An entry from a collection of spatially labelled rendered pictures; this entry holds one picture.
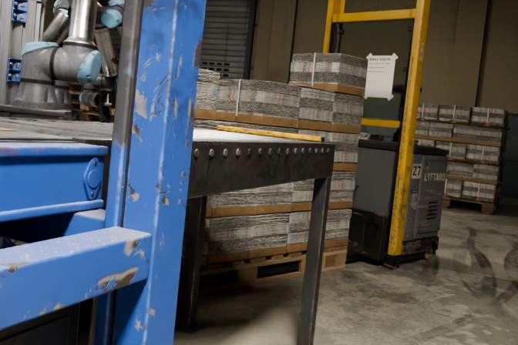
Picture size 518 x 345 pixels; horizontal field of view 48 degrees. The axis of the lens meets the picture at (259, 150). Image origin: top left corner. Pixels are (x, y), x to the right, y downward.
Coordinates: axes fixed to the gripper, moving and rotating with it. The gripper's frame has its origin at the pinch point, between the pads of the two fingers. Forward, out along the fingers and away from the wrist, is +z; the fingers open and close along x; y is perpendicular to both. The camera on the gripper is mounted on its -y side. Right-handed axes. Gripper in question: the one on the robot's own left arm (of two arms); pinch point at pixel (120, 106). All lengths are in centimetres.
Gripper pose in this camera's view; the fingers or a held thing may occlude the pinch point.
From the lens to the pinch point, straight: 294.2
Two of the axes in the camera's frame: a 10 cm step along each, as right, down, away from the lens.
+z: 7.1, 1.1, -6.9
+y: 1.0, -9.9, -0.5
